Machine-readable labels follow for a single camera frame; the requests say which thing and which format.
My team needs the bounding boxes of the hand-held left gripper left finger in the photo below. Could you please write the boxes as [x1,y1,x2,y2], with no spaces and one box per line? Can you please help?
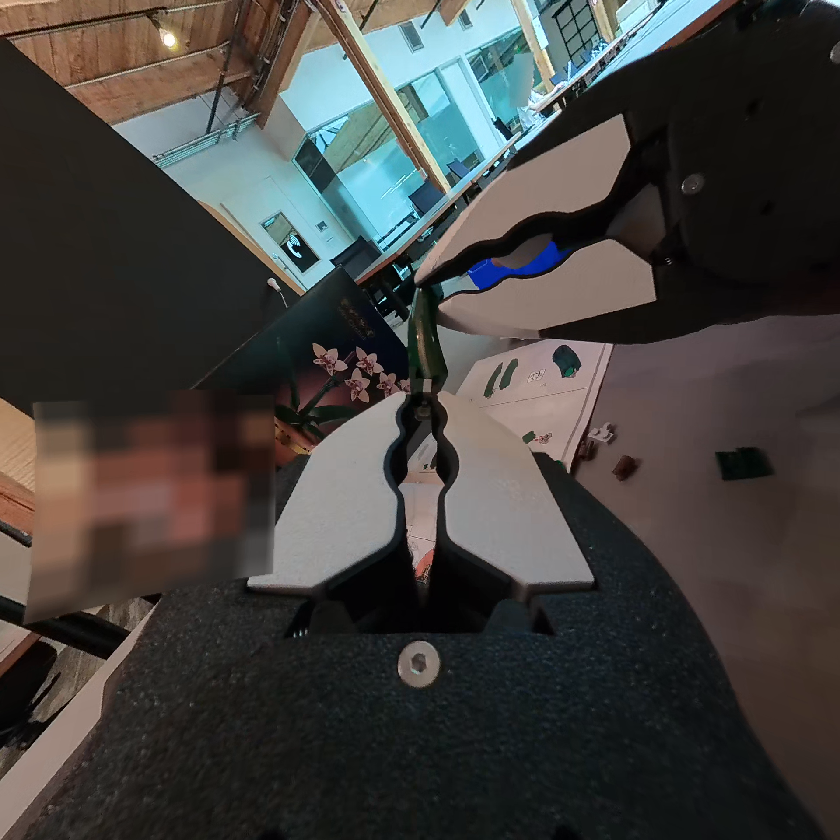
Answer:
[247,392,417,599]

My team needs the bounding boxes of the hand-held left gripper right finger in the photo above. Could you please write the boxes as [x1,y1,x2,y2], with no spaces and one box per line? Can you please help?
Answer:
[420,390,596,603]

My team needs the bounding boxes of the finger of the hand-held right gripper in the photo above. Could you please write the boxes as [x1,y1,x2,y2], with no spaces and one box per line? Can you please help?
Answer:
[413,113,667,287]
[436,236,659,336]

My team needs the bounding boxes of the long green leaf piece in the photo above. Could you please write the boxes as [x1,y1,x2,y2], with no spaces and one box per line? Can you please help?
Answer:
[406,285,450,398]

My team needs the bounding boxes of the grey desk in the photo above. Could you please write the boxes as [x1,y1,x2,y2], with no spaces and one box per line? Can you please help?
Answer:
[570,289,840,840]

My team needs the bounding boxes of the blue plastic bin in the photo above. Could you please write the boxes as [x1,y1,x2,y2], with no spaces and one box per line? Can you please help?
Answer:
[469,239,572,291]

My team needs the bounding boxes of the long wooden office table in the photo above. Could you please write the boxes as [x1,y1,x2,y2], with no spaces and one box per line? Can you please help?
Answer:
[357,131,522,290]

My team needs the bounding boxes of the white instruction booklet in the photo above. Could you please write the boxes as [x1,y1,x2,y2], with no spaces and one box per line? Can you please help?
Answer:
[402,336,614,586]

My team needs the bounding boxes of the dark orchid print box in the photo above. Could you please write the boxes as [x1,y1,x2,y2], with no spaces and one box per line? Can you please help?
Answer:
[194,266,413,470]

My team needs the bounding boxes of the black office chair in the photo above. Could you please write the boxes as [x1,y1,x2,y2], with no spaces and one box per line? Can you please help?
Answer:
[331,236,383,282]

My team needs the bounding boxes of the dark green flat plate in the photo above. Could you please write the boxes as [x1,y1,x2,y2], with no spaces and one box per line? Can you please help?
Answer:
[715,446,774,481]

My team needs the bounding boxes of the phone sign window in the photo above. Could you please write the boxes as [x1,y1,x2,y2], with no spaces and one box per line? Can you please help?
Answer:
[261,211,321,275]

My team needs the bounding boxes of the black board panel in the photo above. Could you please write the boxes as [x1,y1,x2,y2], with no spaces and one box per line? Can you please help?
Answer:
[0,36,290,417]

